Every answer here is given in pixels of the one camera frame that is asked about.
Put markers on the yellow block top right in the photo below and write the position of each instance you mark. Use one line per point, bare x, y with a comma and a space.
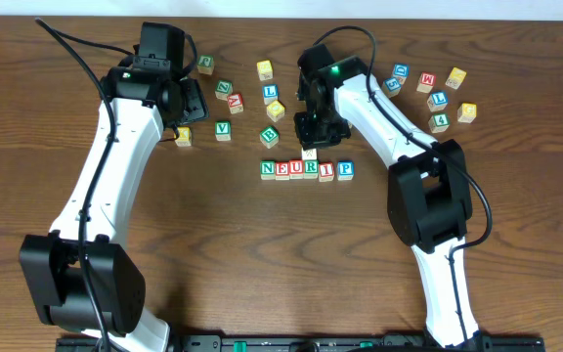
456, 78

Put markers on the blue L block centre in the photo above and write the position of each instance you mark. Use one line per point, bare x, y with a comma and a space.
270, 93

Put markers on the green B block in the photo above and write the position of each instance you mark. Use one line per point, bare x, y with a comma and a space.
269, 137

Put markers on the yellow G block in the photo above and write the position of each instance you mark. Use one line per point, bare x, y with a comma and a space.
467, 112

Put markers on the blue P block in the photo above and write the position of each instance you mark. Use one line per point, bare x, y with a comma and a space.
345, 170

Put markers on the green block top left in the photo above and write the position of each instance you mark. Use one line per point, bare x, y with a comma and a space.
205, 64

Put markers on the red A block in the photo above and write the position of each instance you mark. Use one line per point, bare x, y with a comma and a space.
235, 103

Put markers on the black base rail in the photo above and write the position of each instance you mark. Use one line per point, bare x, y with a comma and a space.
389, 342

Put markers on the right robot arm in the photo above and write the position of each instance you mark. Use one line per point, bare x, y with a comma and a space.
428, 197

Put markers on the red M block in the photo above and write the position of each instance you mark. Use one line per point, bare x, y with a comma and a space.
426, 82

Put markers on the red U block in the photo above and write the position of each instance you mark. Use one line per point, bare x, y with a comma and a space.
296, 169

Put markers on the green N block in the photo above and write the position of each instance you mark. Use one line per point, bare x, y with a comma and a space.
267, 170

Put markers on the green 4 block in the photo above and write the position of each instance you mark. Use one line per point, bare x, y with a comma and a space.
439, 122

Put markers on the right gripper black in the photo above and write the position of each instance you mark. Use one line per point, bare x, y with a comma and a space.
321, 130

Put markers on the red I block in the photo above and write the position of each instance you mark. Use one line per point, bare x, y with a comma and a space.
326, 171

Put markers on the green R block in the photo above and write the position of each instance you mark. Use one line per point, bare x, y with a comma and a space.
311, 169

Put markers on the yellow S block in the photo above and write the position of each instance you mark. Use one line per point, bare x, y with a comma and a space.
310, 154

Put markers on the yellow K block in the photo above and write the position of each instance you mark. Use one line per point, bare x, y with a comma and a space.
183, 136

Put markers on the green Z block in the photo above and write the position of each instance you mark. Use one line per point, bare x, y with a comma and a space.
224, 89

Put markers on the red E block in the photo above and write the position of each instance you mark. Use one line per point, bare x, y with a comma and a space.
282, 171

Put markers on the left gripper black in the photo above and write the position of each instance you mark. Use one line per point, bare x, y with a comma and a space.
194, 103

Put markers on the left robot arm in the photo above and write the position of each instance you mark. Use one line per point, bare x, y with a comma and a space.
79, 275

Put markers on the blue 5 block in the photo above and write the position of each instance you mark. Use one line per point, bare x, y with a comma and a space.
391, 87

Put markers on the blue l block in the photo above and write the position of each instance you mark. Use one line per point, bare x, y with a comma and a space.
270, 93
437, 101

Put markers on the blue L block right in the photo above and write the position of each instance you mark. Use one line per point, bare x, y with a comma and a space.
437, 101

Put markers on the yellow O block centre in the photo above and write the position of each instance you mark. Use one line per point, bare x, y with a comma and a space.
275, 110

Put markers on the blue D block right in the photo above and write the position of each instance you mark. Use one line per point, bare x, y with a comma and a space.
401, 72

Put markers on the green V block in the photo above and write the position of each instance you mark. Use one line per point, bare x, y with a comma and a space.
223, 131

